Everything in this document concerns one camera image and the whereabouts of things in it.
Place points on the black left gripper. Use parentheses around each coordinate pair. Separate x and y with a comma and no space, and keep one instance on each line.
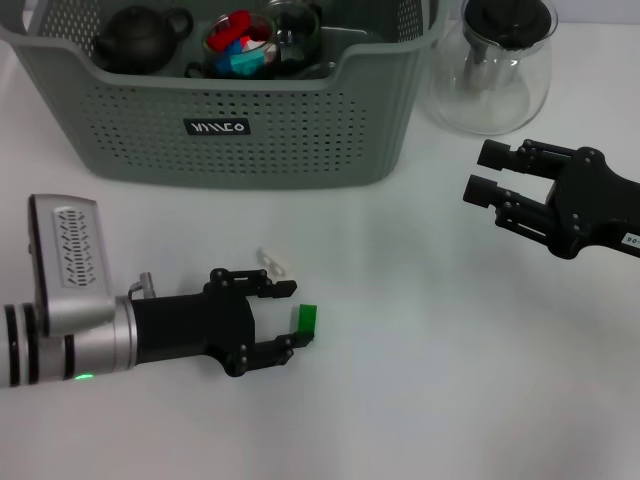
(200,325)

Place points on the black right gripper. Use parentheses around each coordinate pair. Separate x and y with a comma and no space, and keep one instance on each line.
(595,205)

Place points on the long green toy brick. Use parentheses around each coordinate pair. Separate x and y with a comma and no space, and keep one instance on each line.
(306,320)

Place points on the small white toy block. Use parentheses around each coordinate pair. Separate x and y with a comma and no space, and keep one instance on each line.
(272,259)

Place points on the glass teacup with black base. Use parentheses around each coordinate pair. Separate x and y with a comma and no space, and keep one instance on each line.
(302,35)
(207,55)
(190,70)

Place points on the teal square plate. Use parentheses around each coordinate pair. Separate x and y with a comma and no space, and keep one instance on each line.
(247,62)

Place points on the blue square plate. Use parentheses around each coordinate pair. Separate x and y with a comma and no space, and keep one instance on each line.
(225,62)

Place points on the white two-stud toy brick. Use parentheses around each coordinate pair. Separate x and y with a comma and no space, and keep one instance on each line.
(262,47)

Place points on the dark red curved toy piece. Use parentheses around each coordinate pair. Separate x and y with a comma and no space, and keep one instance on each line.
(230,31)

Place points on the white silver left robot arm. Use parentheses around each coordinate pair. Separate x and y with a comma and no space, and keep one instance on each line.
(65,345)

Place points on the grey-green perforated storage bin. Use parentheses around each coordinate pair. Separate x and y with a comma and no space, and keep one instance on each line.
(300,140)

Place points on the clear glass carafe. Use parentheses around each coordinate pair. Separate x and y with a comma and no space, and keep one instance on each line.
(490,107)

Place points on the black carafe lid with strainer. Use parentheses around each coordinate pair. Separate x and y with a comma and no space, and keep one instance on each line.
(505,20)

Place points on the black clay teapot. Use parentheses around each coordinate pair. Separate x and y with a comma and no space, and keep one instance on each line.
(135,40)

